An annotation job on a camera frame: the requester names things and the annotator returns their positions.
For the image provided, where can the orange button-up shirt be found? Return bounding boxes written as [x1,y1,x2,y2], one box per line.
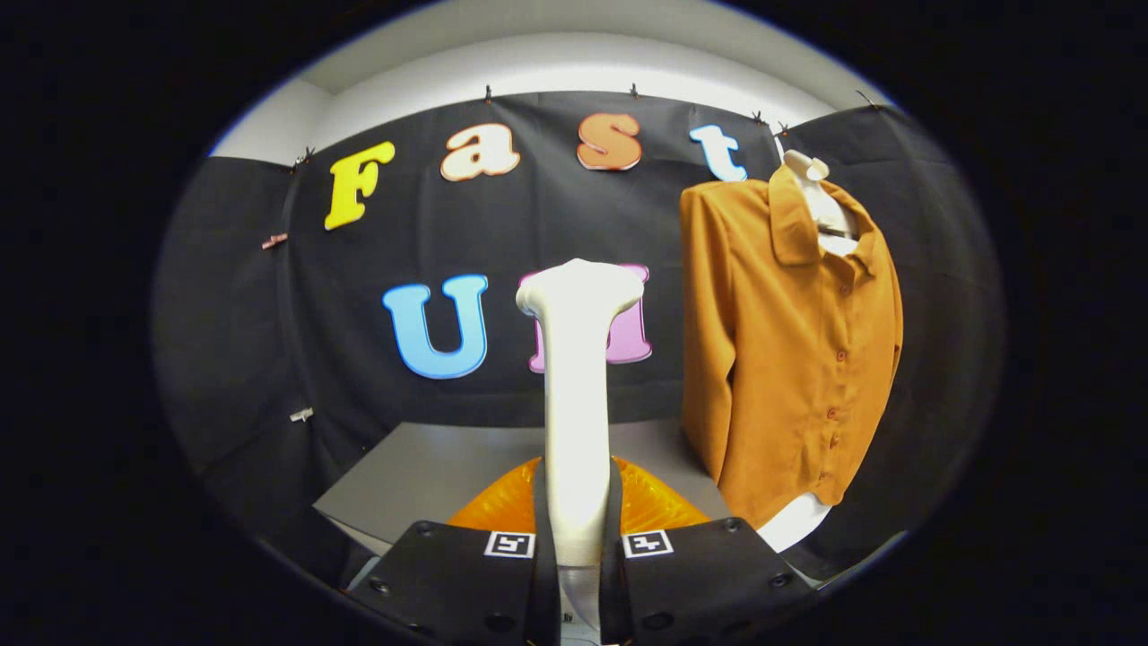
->
[679,164,905,530]

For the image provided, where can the white garment steamer head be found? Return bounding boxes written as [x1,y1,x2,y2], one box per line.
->
[516,258,647,568]

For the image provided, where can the white clothes hanger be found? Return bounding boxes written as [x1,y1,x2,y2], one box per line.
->
[782,149,860,258]

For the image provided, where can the row of black cloth clips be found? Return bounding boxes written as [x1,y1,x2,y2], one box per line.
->
[291,83,884,171]

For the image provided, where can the grey cabinet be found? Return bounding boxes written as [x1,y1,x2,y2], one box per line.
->
[312,420,732,584]

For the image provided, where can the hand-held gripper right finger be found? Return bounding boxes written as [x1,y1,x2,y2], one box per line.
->
[599,456,819,646]

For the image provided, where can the white steamer hose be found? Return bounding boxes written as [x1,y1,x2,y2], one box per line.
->
[558,565,604,646]

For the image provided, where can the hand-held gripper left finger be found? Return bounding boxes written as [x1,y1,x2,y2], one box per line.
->
[346,456,562,646]

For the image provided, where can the white steamer base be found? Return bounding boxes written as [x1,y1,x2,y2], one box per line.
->
[756,492,835,554]

